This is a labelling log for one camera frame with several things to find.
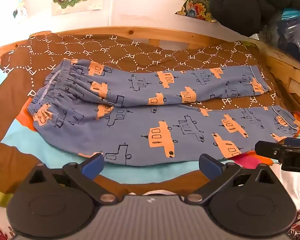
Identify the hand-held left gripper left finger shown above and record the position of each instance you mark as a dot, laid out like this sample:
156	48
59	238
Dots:
93	166

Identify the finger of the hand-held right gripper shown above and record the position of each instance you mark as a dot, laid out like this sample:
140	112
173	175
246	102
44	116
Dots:
297	142
267	149

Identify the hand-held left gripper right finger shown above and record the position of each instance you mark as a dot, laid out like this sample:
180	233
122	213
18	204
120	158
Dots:
210	166

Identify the blue pants with orange cars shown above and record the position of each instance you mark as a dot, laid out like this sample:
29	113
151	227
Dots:
140	140

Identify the blue plastic bag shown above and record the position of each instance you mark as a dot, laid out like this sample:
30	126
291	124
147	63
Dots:
295	35

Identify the brown printed blanket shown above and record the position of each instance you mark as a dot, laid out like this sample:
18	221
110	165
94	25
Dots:
165	55

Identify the black garment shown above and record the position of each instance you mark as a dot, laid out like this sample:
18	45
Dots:
240	5

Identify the colourful patterned cloth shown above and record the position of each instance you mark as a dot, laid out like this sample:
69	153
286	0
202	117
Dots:
193	5

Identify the wooden bed frame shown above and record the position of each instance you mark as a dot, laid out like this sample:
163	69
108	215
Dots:
110	30

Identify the white wall pipe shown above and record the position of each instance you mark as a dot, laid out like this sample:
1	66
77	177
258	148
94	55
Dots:
111	7

